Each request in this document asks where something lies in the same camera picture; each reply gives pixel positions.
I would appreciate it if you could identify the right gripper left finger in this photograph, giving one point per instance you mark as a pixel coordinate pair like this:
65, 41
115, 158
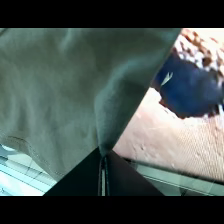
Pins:
83, 180

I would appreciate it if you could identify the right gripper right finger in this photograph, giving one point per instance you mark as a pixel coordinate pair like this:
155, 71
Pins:
126, 180

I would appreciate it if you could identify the brown T-shirt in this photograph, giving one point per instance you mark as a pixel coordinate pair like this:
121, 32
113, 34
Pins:
56, 90

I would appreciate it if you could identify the silver frame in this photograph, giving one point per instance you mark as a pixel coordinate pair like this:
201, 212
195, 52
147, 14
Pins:
186, 185

